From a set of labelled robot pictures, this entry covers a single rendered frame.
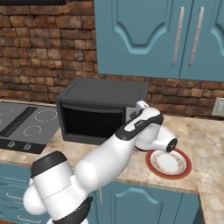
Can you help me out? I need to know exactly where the dark grey toaster oven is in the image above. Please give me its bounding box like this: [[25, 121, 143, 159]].
[[55, 77, 150, 146]]

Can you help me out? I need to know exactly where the blue wall cupboard door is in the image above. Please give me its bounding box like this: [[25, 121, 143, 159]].
[[94, 0, 194, 80], [178, 0, 224, 83]]

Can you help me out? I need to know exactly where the blue base cupboard door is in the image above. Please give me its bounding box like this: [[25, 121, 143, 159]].
[[111, 181, 184, 224], [86, 186, 116, 224]]

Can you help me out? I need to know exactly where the grey toaster oven knob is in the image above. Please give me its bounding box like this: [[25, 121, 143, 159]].
[[127, 107, 138, 121]]

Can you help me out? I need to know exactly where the silver cupboard bar handle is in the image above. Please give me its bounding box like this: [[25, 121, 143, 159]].
[[187, 6, 206, 68], [171, 6, 186, 67]]

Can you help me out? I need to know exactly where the blue drawer front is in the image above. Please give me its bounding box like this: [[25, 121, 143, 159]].
[[0, 204, 53, 224], [0, 182, 30, 210], [0, 162, 34, 187]]

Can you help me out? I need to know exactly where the silver base cupboard handle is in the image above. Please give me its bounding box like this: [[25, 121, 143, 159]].
[[98, 187, 105, 207]]

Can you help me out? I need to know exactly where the white wall socket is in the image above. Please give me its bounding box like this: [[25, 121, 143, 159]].
[[211, 97, 224, 118]]

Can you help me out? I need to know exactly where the white plate with red rim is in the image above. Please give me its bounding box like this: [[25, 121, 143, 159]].
[[144, 147, 193, 180]]

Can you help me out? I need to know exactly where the black extractor hood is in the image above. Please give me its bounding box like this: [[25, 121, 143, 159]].
[[0, 0, 67, 6]]

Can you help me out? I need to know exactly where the black hob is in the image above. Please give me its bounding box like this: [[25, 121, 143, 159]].
[[0, 100, 61, 155]]

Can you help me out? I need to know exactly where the silver drawer handle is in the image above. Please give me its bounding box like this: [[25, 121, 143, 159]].
[[5, 192, 25, 202], [16, 214, 42, 224]]

